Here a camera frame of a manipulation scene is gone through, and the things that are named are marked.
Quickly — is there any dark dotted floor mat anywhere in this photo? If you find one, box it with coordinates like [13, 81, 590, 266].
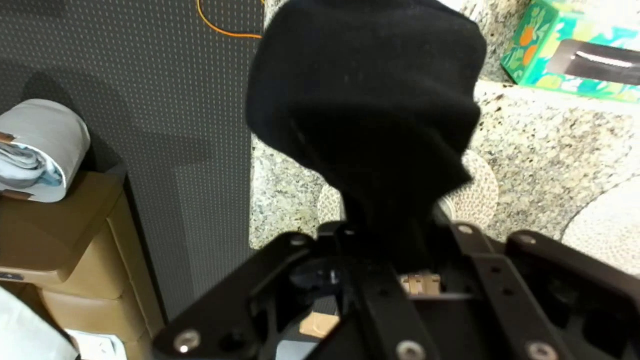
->
[0, 0, 269, 321]

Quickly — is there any tan cardboard box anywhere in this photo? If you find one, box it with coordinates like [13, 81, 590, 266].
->
[0, 168, 167, 360]

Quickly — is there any green patterned tissue box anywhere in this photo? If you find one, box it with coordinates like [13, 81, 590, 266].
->
[499, 0, 640, 106]

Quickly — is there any black sock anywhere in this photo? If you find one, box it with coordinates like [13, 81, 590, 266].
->
[245, 0, 489, 267]

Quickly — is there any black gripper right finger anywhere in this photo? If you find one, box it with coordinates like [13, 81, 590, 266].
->
[427, 218, 640, 360]

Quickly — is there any white plastic sheet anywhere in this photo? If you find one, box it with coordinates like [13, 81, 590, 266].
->
[0, 286, 129, 360]

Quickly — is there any orange cable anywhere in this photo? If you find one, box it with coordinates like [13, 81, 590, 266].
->
[194, 0, 267, 41]

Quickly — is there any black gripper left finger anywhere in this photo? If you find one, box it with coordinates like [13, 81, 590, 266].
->
[151, 221, 429, 360]

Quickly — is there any gray rolled cloth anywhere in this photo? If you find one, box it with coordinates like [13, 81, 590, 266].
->
[0, 98, 93, 206]

